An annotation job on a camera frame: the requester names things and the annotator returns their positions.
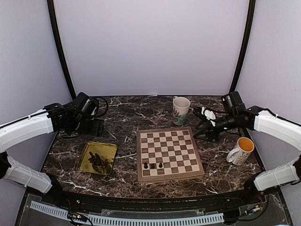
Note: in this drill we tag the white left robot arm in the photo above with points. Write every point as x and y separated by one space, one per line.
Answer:
80 115

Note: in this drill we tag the black frame post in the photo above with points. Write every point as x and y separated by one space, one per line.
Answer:
244 45
59 47

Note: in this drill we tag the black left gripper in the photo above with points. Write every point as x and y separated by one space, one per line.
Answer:
96 130

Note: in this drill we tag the black front rail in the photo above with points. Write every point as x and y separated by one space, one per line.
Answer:
94 203

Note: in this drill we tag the left black frame post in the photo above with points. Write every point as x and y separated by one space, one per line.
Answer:
59 47

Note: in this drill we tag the wooden chess board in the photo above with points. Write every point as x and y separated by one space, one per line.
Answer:
175 148

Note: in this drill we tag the white slotted cable duct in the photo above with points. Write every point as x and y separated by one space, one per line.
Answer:
126 219

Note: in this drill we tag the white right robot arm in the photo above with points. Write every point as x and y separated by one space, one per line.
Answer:
254 118

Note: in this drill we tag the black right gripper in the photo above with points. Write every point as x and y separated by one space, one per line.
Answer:
209 131

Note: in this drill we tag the gold metal tray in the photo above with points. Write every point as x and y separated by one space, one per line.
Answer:
105 150

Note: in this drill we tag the white mug orange inside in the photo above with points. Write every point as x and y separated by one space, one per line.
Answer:
242 150

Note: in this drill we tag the pile of dark chess pieces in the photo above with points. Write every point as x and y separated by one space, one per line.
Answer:
97 162

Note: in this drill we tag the right black frame post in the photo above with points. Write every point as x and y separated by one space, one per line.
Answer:
244 45

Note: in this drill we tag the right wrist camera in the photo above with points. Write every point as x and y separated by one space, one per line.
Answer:
205 115

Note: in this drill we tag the cream floral mug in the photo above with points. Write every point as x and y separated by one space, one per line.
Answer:
181 106

